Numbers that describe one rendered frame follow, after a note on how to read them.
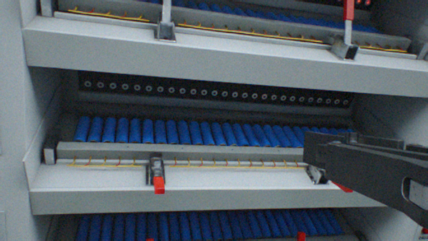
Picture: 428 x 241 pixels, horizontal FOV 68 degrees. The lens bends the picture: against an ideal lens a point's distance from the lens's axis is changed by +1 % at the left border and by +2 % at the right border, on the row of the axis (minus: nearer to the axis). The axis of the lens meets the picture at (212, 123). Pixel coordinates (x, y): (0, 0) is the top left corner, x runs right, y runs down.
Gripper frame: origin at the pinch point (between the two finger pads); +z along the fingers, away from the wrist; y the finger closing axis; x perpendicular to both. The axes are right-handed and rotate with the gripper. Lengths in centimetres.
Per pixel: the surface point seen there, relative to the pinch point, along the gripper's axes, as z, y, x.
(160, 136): 28.1, -13.4, -1.8
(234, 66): 17.5, -4.9, 9.0
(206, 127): 30.6, -5.2, -0.3
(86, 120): 31.4, -25.2, 0.0
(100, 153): 24.5, -22.2, -4.2
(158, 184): 15.6, -14.5, -6.7
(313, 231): 33.0, 19.2, -20.8
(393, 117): 26.7, 30.3, 3.5
